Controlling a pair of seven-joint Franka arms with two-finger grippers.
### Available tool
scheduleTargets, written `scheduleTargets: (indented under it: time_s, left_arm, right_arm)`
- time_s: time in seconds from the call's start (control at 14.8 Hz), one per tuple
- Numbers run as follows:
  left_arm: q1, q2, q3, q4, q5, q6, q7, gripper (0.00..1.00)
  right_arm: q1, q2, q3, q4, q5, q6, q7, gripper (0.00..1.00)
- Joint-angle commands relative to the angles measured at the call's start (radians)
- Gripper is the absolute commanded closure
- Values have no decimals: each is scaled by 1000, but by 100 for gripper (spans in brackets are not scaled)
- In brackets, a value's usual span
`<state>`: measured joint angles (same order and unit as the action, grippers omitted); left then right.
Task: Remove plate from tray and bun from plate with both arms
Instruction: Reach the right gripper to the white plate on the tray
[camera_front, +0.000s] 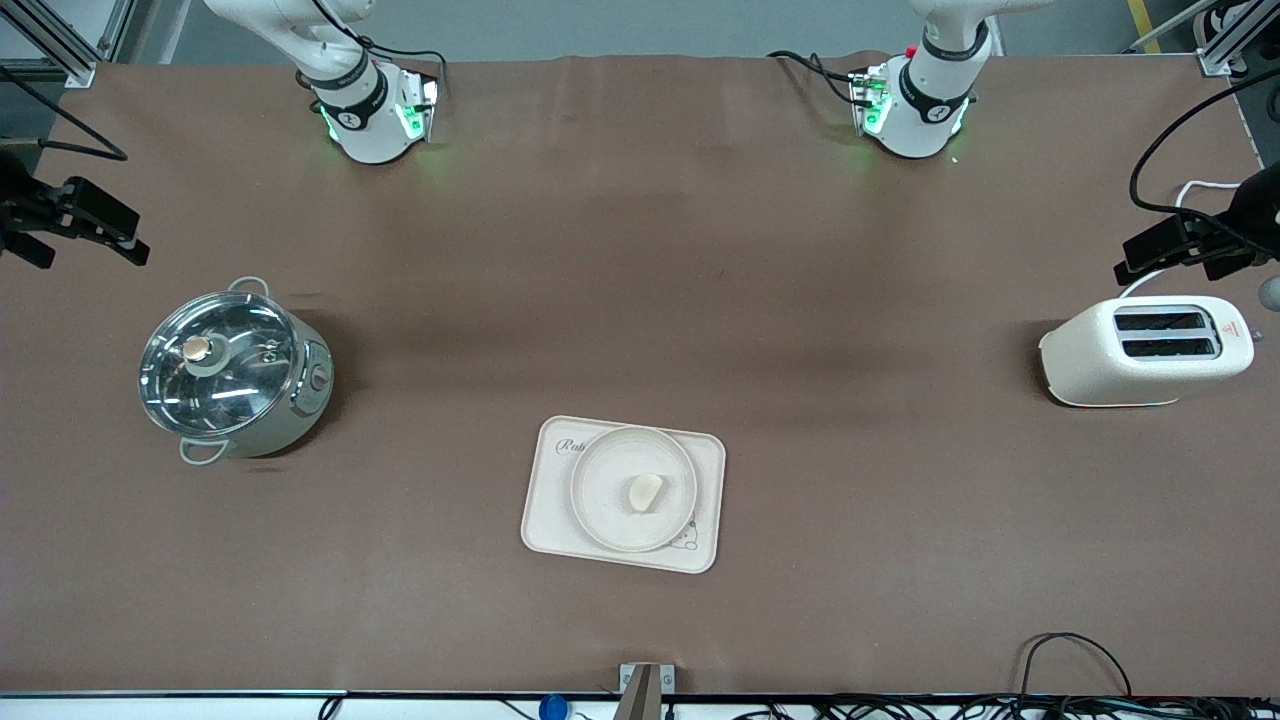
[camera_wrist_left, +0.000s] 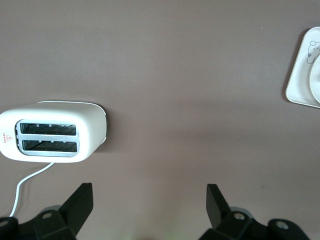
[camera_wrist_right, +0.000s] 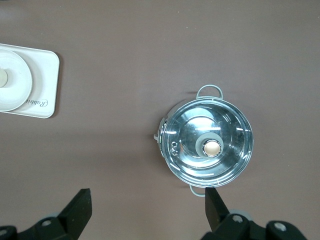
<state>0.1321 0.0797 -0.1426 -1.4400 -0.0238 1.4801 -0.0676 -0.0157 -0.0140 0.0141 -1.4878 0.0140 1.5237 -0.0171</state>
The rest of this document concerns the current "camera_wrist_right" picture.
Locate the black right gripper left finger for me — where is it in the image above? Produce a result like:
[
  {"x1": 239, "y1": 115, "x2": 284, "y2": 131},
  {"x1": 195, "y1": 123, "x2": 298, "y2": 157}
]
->
[{"x1": 16, "y1": 188, "x2": 93, "y2": 240}]

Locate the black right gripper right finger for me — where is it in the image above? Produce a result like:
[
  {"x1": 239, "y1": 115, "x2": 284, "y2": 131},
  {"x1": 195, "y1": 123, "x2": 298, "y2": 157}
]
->
[{"x1": 202, "y1": 187, "x2": 308, "y2": 240}]

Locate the round cream plate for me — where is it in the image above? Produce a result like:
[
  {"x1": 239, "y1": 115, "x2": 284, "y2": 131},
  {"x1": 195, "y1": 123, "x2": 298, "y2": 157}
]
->
[{"x1": 0, "y1": 48, "x2": 34, "y2": 113}]

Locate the glass pot lid with knob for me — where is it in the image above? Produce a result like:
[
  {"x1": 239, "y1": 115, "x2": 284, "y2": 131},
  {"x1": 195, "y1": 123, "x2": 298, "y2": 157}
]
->
[{"x1": 161, "y1": 98, "x2": 255, "y2": 188}]

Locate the cream rabbit print tray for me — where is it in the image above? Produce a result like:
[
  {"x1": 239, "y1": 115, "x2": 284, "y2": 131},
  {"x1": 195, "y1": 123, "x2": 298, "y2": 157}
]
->
[{"x1": 0, "y1": 43, "x2": 61, "y2": 120}]

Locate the steel pot with grey handles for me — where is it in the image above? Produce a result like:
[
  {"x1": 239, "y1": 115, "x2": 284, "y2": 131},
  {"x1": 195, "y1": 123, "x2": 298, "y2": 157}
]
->
[{"x1": 152, "y1": 84, "x2": 255, "y2": 198}]

